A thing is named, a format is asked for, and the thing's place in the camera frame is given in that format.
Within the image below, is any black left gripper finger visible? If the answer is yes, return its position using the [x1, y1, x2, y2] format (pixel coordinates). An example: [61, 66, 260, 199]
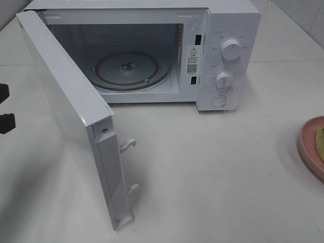
[0, 84, 10, 103]
[0, 113, 15, 134]

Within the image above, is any white microwave door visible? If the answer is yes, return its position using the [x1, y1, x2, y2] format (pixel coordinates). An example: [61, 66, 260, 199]
[17, 11, 138, 229]

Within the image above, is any white round door button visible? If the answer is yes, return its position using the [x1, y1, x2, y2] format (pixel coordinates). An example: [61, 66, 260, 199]
[211, 95, 227, 108]

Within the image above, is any white timer knob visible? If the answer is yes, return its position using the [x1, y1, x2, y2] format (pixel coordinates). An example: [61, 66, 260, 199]
[215, 71, 234, 90]

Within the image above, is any pink round plate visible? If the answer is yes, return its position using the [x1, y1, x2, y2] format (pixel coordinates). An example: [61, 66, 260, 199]
[298, 115, 323, 182]

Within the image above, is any toast sandwich with lettuce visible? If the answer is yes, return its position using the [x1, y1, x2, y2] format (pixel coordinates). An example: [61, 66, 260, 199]
[315, 127, 324, 162]

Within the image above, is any glass microwave turntable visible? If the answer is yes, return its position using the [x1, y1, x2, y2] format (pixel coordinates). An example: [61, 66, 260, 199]
[92, 51, 172, 91]

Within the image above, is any white warning label sticker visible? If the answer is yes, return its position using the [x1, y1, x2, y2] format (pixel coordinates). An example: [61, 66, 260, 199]
[185, 45, 202, 75]

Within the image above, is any white microwave oven body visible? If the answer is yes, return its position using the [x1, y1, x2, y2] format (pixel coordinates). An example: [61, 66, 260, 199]
[22, 1, 261, 111]

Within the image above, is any white upper power knob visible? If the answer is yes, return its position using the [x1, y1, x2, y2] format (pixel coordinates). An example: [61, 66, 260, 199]
[220, 37, 242, 61]

